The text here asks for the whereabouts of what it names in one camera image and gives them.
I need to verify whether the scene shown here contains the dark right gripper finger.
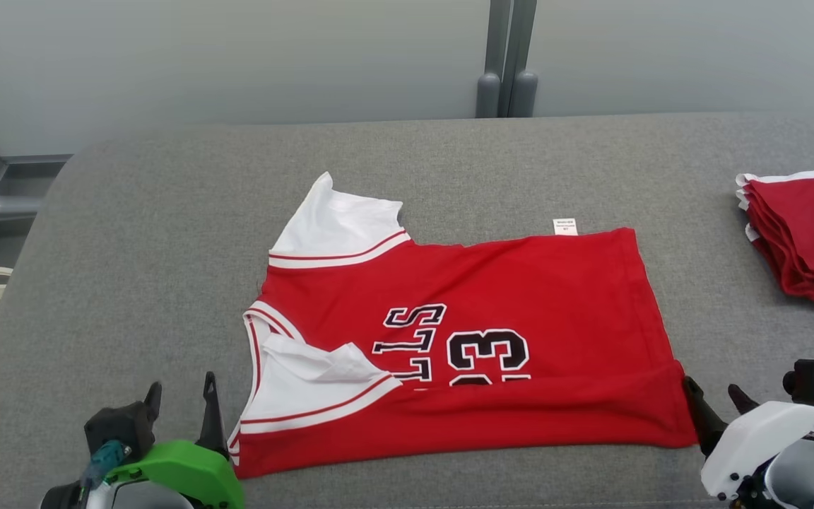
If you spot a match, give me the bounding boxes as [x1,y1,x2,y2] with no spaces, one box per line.
[727,384,761,416]
[683,376,729,457]

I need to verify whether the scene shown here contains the red white basketball jersey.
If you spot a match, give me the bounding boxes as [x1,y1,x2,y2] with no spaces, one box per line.
[227,172,697,480]

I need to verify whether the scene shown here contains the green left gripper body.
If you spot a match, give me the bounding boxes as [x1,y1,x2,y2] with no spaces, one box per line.
[103,440,245,509]

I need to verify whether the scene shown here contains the red shorts with white trim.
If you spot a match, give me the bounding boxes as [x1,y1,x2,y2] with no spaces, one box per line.
[736,168,814,313]

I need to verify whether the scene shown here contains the grey partition post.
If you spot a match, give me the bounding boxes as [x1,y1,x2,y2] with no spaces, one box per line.
[476,0,514,118]
[499,0,539,118]

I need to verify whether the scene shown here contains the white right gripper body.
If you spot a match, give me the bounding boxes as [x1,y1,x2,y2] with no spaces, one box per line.
[700,401,814,503]

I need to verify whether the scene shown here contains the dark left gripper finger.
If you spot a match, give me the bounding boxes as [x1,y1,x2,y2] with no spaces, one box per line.
[142,382,163,425]
[195,372,230,460]

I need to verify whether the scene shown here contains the teal left camera connector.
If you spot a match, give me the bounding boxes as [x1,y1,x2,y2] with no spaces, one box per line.
[82,440,132,488]

